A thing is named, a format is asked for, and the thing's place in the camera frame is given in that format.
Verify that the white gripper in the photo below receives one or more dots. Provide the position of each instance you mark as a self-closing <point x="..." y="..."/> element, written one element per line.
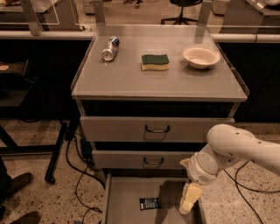
<point x="199" y="169"/>

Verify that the dark rxbar blueberry wrapper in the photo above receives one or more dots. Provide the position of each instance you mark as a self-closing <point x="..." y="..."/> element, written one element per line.
<point x="149" y="203"/>

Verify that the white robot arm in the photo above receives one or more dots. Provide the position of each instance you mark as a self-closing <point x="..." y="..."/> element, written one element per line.
<point x="226" y="145"/>

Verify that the bottom grey open drawer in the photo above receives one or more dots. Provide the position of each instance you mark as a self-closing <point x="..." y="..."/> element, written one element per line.
<point x="121" y="204"/>

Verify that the middle grey drawer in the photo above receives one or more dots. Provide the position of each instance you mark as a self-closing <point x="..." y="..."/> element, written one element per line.
<point x="129" y="159"/>

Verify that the grey drawer cabinet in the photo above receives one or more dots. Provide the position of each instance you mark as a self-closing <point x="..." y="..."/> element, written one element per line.
<point x="122" y="88"/>

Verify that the top grey drawer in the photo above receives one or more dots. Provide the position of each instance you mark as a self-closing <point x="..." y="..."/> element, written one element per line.
<point x="148" y="129"/>

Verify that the white bowl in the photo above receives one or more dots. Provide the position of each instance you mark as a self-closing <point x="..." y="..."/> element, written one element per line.
<point x="201" y="57"/>

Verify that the green yellow sponge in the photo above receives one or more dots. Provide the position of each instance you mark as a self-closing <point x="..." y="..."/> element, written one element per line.
<point x="154" y="62"/>

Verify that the crushed silver blue can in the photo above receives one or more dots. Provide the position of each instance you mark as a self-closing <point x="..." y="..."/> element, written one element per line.
<point x="112" y="47"/>

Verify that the black office chair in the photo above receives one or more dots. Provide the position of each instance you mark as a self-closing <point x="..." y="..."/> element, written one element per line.
<point x="180" y="19"/>

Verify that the brown shoe lower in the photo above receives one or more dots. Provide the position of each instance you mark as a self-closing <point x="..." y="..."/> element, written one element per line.
<point x="29" y="218"/>

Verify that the background person feet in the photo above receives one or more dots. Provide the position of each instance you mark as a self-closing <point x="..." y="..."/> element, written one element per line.
<point x="138" y="3"/>

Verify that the black table frame left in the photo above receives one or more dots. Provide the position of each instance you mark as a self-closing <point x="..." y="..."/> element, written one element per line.
<point x="15" y="87"/>

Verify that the white rail barrier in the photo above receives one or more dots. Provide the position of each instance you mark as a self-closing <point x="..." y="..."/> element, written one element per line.
<point x="81" y="35"/>

